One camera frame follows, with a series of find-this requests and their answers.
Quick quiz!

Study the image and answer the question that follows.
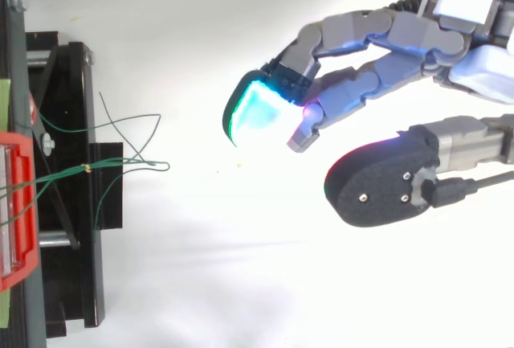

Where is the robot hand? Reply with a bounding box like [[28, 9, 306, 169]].
[[221, 0, 514, 229]]

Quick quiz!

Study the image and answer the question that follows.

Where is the black stand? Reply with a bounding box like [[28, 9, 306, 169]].
[[0, 0, 124, 348]]

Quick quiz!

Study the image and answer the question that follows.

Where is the red bin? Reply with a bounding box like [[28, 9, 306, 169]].
[[0, 131, 40, 293]]

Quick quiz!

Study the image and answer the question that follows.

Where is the thin black cable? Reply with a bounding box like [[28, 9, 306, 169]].
[[429, 169, 514, 208]]

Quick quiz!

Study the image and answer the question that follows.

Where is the green cable bundle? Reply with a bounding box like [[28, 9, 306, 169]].
[[0, 91, 171, 232]]

